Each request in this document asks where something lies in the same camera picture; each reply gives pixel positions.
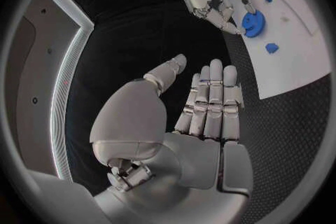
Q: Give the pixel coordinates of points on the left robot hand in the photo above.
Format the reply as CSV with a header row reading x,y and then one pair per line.
x,y
136,114

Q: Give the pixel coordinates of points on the blue gear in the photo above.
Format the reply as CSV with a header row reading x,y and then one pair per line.
x,y
253,23

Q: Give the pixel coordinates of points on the white task board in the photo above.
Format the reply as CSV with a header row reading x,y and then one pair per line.
x,y
286,39

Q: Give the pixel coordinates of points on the blue plug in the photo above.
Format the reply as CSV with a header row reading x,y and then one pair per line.
x,y
272,48

